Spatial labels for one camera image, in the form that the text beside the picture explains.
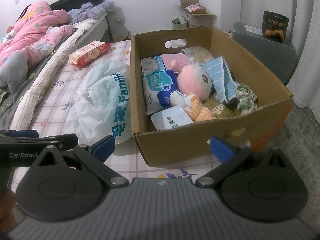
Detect grey flower print bedsheet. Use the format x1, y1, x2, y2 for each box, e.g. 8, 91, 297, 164
0, 42, 63, 135

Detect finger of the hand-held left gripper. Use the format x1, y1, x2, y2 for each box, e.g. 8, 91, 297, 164
0, 129, 38, 138
40, 133, 79, 150

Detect small open cardboard box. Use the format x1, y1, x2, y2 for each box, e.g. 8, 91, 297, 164
173, 0, 217, 28

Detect pink plush toy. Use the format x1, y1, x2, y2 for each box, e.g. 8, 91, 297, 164
171, 60, 213, 100

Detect dark blue wipes packet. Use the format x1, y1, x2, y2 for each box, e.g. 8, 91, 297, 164
142, 69, 181, 115

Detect white plastic bag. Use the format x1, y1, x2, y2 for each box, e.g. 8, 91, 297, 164
67, 60, 134, 145

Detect white plastic tub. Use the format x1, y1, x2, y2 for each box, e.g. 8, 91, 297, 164
150, 105, 195, 131

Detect dark paper bag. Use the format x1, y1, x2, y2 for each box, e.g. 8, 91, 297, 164
261, 11, 290, 43

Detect blue tissue box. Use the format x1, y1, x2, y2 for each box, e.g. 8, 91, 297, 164
141, 56, 166, 78

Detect pink patterned quilt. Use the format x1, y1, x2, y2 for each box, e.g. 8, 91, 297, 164
0, 1, 75, 72

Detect plaid printed bedsheet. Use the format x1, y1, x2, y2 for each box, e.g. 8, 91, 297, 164
10, 39, 253, 188

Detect large cardboard box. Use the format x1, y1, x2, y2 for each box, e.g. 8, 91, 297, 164
130, 26, 295, 167

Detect pink packets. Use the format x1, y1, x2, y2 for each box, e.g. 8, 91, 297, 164
184, 3, 207, 13

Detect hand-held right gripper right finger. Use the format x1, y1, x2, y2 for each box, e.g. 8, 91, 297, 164
195, 137, 288, 187

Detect olive tissue pack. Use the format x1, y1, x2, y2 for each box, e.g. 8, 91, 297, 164
202, 97, 244, 119

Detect white curtain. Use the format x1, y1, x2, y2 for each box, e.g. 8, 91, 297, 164
239, 0, 320, 124

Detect pink cloth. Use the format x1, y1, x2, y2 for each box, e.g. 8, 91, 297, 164
160, 53, 193, 72

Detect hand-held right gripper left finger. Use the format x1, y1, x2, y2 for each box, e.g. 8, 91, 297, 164
39, 135, 129, 188

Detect white fringed blanket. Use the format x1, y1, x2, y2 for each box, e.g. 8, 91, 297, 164
10, 28, 87, 130

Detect purple clothes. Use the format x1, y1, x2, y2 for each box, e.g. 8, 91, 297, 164
68, 0, 115, 22

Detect green white knitted sock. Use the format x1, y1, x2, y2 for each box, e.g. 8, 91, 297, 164
236, 84, 258, 112

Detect grey pillow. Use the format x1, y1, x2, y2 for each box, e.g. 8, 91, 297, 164
0, 52, 28, 93

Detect red wet wipes pack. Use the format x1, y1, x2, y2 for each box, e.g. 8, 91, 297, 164
69, 41, 112, 68

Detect green box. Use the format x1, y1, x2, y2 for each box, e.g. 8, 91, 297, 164
171, 17, 188, 30

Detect blue checkered towel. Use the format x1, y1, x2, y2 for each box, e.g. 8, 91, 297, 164
202, 56, 237, 103

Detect clear plastic bag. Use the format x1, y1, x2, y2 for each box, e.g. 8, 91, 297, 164
180, 46, 215, 64

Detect person's left hand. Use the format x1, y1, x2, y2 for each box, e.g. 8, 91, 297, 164
0, 189, 17, 220

